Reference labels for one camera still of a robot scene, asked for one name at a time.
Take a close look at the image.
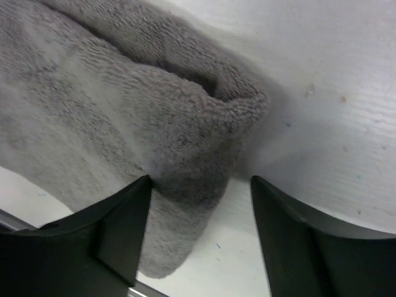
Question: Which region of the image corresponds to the grey towel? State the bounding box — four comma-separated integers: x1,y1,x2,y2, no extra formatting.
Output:
1,1,270,279

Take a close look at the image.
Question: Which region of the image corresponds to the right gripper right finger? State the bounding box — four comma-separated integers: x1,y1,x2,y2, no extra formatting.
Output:
250,176,395,297

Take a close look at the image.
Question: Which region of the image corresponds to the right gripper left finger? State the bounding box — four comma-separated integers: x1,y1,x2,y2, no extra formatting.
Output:
1,176,152,296

